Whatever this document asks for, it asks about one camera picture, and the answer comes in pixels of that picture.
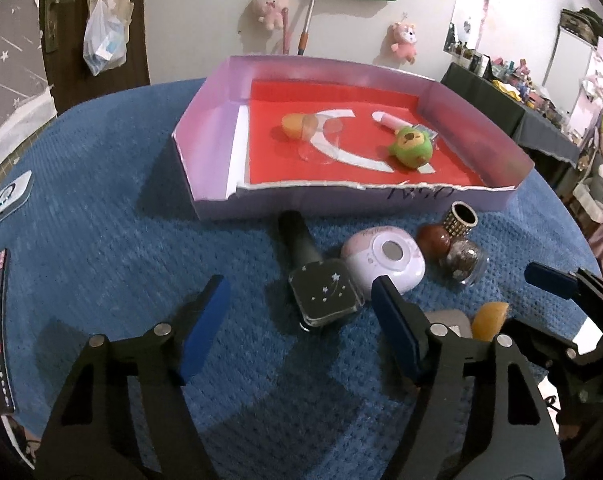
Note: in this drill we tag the white rounded card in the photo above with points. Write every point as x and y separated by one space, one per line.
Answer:
8 197

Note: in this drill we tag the pink pig plush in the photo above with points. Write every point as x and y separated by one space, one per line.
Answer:
270 7

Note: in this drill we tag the orange makeup sponge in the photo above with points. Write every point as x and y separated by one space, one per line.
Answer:
292 125

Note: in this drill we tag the purple cardboard box red inside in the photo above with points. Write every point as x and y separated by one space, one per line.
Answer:
216 110

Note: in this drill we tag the gold studded cylinder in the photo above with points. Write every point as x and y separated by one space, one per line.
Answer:
456 222

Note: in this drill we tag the grey starry curtain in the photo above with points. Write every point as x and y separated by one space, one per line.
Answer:
6 60

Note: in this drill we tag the clear plastic cup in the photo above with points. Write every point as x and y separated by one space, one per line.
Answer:
329 142

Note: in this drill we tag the wall mirror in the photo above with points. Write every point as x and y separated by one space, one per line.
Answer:
474 5

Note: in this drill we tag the row of cosmetics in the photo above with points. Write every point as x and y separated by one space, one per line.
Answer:
511 75

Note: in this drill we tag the white plastic bag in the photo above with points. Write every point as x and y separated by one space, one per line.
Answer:
103 42

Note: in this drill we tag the dark brown door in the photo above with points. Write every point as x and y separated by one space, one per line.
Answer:
71 75

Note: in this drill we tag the glitter bottle with brown cap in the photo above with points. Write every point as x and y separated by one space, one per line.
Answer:
461 260

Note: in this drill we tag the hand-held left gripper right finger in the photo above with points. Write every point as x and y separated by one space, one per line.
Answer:
394 330

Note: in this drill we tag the green capybara toy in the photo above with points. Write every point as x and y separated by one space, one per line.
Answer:
409 147

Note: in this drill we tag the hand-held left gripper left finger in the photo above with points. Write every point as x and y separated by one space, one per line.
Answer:
206 330

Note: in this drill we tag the pink and yellow plush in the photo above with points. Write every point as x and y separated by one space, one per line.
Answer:
404 40

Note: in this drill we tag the taupe square case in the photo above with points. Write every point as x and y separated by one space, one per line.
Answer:
454 319

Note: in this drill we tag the lilac round device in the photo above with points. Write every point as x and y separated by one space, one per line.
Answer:
366 255

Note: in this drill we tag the fabric wardrobe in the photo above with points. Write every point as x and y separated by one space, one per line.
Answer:
579 60

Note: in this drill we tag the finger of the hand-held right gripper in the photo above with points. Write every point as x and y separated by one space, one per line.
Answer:
549 277
531 337

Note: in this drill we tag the table with dark cloth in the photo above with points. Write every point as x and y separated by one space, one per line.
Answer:
481 95

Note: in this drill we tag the black starry bottle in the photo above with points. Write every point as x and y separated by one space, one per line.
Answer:
324 290

